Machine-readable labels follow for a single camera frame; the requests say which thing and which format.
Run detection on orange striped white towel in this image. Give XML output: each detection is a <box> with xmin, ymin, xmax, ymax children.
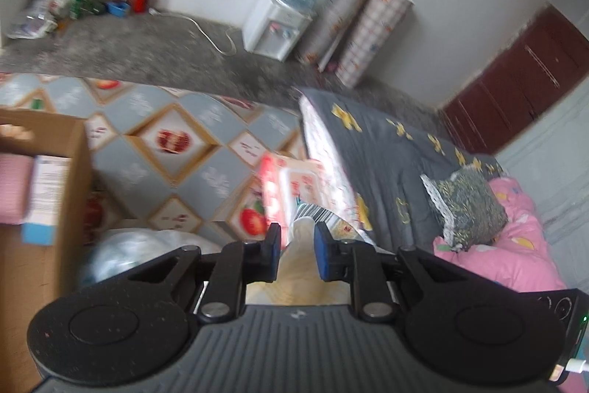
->
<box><xmin>246</xmin><ymin>201</ymin><xmax>361</xmax><ymax>306</ymax></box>

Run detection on white water dispenser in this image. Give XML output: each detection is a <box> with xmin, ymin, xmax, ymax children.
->
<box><xmin>241</xmin><ymin>0</ymin><xmax>314</xmax><ymax>62</ymax></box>

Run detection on red wet wipes pack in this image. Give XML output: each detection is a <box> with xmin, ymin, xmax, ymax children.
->
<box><xmin>258</xmin><ymin>152</ymin><xmax>360</xmax><ymax>248</ymax></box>

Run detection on dark grey quilt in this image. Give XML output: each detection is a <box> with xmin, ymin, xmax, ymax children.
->
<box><xmin>300</xmin><ymin>88</ymin><xmax>502</xmax><ymax>251</ymax></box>

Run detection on floral paper rolls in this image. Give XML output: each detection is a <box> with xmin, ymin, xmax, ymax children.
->
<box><xmin>294</xmin><ymin>0</ymin><xmax>413</xmax><ymax>89</ymax></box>

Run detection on brown cardboard box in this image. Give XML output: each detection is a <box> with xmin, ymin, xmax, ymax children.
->
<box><xmin>1</xmin><ymin>108</ymin><xmax>92</xmax><ymax>392</ymax></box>

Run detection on clutter of bottles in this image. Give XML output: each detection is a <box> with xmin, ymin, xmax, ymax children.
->
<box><xmin>3</xmin><ymin>0</ymin><xmax>158</xmax><ymax>40</ymax></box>

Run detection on blue white carton box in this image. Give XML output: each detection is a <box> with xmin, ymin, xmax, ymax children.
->
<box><xmin>21</xmin><ymin>155</ymin><xmax>71</xmax><ymax>246</ymax></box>

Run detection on white plastic bag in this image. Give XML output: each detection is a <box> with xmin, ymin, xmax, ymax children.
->
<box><xmin>79</xmin><ymin>228</ymin><xmax>222</xmax><ymax>288</ymax></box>

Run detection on black phone with cable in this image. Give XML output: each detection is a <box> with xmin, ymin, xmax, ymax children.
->
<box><xmin>528</xmin><ymin>287</ymin><xmax>589</xmax><ymax>387</ymax></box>

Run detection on pink towel block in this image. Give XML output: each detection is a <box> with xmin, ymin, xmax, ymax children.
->
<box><xmin>0</xmin><ymin>154</ymin><xmax>34</xmax><ymax>225</ymax></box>

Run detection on grey lace cushion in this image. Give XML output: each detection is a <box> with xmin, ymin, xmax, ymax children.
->
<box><xmin>420</xmin><ymin>165</ymin><xmax>508</xmax><ymax>251</ymax></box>

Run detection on pink blanket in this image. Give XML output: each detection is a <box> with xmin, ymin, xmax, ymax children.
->
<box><xmin>433</xmin><ymin>176</ymin><xmax>566</xmax><ymax>292</ymax></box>

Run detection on white power cable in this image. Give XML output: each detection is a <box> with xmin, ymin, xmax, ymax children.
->
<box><xmin>148</xmin><ymin>8</ymin><xmax>239</xmax><ymax>57</ymax></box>

